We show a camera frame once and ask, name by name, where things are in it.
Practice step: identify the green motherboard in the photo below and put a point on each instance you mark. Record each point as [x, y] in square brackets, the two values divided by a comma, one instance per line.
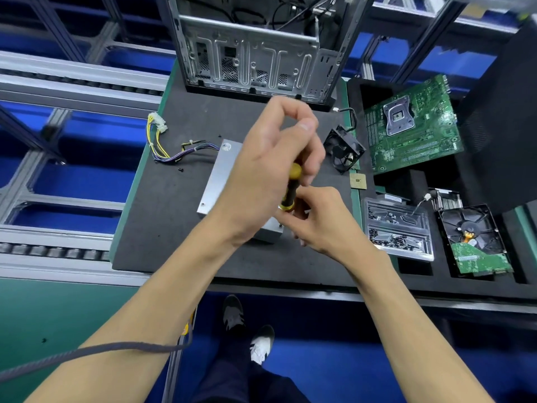
[415, 126]

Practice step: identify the grey power supply cover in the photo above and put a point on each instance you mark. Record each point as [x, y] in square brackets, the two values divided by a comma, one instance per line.
[220, 176]

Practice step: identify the small square processor chip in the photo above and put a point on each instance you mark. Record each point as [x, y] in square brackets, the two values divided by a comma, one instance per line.
[358, 180]

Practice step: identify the person's shoe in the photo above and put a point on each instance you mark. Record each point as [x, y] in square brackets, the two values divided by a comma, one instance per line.
[262, 344]
[233, 313]

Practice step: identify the person's left hand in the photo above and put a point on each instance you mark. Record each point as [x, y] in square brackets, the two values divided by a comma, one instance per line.
[264, 168]

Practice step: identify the black hard disk drive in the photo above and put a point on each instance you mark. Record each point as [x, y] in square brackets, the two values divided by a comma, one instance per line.
[474, 239]

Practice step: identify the clear plastic screw tray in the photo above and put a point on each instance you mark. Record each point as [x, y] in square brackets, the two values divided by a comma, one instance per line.
[400, 229]

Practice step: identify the person's right hand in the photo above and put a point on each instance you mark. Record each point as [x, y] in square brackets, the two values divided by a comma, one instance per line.
[323, 222]

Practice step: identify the person's dark trousers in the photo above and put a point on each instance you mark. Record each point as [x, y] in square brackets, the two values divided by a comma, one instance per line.
[243, 377]

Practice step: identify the person's left shoe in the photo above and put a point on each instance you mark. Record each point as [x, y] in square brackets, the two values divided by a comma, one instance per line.
[233, 313]

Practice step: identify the black foam work mat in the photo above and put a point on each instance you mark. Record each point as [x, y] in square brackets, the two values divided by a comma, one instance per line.
[168, 222]

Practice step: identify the person's right shoe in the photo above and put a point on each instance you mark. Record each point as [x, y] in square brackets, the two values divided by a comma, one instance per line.
[262, 344]

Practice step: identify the silver computer tower chassis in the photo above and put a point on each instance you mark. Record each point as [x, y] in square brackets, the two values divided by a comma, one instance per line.
[252, 54]

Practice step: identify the aluminium conveyor frame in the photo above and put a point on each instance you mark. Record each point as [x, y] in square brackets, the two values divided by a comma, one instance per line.
[75, 79]

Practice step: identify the black foam parts tray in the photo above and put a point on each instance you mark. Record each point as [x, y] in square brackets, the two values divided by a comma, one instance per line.
[495, 105]

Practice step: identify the person's left forearm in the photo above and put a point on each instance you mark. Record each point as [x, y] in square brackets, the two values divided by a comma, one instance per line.
[122, 327]

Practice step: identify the black cooling fan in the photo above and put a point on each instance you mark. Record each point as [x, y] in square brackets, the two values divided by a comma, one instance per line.
[342, 148]

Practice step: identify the person's right forearm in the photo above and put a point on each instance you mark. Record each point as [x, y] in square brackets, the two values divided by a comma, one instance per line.
[419, 327]

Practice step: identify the silver heatsink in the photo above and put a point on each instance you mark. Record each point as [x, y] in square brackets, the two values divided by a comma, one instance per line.
[446, 199]

